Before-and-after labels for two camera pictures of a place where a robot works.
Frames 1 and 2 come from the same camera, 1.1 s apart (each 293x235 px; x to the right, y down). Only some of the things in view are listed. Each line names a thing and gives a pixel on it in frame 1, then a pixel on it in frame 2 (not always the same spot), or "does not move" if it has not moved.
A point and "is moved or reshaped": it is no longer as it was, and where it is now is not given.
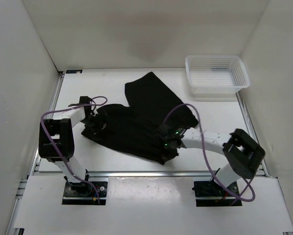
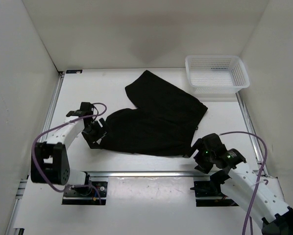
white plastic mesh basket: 215,76 does not move
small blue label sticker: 74,71 does not move
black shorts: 134,128 is moved or reshaped
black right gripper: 170,154 -> 204,167
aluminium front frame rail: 149,174 does not move
